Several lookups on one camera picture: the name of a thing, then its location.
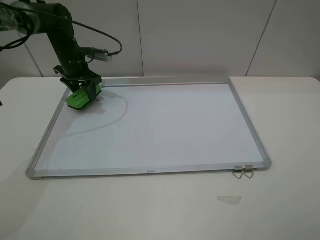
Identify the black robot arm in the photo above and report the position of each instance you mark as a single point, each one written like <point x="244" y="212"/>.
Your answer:
<point x="54" y="20"/>

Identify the right metal hanging clip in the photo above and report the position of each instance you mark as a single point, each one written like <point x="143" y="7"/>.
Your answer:
<point x="248" y="171"/>

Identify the clear tape piece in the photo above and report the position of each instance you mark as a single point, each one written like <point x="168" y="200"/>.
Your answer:
<point x="232" y="200"/>

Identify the left metal hanging clip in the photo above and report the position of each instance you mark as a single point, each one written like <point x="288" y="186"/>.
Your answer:
<point x="238" y="172"/>

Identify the metal hanging clip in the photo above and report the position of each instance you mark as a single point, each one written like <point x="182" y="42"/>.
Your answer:
<point x="238" y="172"/>
<point x="248" y="171"/>

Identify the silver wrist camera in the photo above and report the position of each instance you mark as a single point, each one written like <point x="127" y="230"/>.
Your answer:
<point x="101" y="55"/>

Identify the aluminium framed whiteboard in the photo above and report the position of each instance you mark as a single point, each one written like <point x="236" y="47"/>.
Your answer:
<point x="151" y="126"/>

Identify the green whiteboard eraser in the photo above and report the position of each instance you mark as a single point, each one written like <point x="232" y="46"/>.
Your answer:
<point x="80" y="98"/>

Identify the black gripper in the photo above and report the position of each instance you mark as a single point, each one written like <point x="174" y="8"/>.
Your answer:
<point x="73" y="81"/>

